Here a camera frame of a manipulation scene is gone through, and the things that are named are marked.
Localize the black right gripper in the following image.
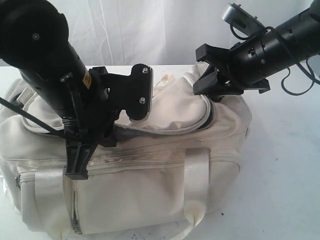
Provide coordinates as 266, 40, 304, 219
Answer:
193, 39, 272, 102

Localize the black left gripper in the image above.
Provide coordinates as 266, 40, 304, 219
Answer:
60, 66, 120, 180

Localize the cream white duffel bag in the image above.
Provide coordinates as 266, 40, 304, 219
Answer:
0, 63, 252, 240

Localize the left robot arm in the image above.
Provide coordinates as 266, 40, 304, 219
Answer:
0, 0, 115, 180

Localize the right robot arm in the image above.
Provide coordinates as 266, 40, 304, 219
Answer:
193, 0, 320, 102

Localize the paper label with blue print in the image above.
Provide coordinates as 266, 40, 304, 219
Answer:
130, 222, 180, 240

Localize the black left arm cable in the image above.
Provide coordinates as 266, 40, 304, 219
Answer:
0, 97, 68, 138

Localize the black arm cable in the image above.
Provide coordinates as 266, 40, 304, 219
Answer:
0, 97, 68, 138
229, 24, 320, 97

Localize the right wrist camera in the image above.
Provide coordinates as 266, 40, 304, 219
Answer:
221, 3, 267, 37

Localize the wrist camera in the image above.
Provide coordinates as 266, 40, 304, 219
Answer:
221, 3, 267, 37
102, 63, 153, 121

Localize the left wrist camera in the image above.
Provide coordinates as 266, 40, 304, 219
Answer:
102, 63, 153, 121

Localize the black plastic D-ring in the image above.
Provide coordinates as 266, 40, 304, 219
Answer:
13, 88, 28, 108

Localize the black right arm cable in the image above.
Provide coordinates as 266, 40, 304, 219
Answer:
229, 24, 320, 97

